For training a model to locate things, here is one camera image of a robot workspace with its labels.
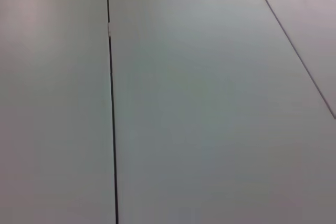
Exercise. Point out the small white panel seam clip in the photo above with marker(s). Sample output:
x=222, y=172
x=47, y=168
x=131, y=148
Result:
x=109, y=29

